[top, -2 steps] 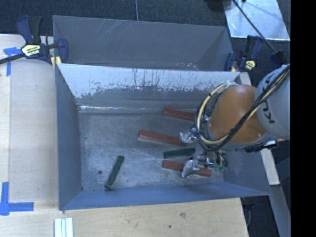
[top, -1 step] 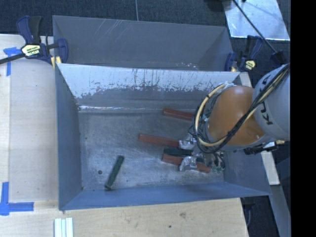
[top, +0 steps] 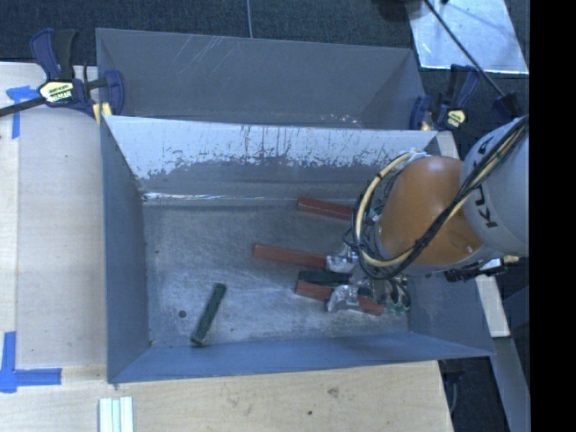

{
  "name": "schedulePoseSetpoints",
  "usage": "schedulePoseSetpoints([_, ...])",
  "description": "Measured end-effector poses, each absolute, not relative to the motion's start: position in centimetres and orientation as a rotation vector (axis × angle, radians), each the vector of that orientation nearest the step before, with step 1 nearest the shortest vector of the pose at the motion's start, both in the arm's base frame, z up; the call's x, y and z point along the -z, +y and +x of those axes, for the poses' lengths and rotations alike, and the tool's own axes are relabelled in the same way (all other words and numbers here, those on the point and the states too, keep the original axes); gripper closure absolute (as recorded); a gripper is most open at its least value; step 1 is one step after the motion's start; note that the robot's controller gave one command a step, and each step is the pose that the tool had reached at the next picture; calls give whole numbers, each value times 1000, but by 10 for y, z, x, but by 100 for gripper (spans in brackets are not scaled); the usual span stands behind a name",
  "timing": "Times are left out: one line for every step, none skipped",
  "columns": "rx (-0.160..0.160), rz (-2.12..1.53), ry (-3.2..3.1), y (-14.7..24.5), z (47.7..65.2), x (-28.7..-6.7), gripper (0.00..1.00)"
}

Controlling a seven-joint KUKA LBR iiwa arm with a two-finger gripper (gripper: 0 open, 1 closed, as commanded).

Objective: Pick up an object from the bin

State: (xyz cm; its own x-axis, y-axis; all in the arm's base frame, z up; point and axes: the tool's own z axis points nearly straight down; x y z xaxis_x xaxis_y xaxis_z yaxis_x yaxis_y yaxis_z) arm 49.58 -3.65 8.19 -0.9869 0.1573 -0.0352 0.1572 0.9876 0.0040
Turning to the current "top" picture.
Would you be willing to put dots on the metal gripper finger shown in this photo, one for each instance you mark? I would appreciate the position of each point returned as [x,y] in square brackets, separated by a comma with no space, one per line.
[341,260]
[341,299]

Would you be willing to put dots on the dark green flat block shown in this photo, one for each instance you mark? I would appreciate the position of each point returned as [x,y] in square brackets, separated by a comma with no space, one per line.
[209,314]
[321,276]

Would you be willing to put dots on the red-brown flat block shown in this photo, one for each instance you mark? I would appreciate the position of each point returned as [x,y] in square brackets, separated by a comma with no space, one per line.
[324,208]
[288,255]
[312,290]

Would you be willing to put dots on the grey metal bin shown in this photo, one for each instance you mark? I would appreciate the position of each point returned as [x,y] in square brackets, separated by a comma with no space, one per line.
[252,259]

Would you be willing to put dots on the black cylinder on white bracket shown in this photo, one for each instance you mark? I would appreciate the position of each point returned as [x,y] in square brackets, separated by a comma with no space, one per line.
[472,272]

